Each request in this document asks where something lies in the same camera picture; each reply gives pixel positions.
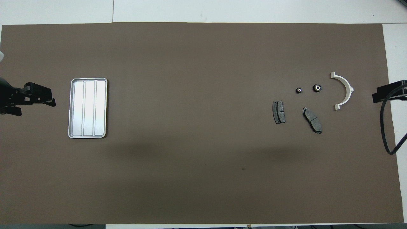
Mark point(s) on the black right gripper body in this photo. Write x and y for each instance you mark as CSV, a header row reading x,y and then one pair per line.
x,y
402,84

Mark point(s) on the long dark brake pad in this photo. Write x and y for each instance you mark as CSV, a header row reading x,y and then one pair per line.
x,y
313,121

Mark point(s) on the brown table mat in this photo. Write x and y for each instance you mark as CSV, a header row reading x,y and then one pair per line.
x,y
203,95

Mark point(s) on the silver metal tray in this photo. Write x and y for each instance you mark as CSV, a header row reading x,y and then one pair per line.
x,y
89,108

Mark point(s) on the short dark brake pad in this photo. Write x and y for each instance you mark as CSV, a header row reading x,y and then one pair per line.
x,y
279,113

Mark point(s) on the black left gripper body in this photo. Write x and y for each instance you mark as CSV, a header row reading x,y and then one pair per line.
x,y
9,95

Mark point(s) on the white semicircular plastic bracket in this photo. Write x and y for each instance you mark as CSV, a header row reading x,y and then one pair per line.
x,y
350,95

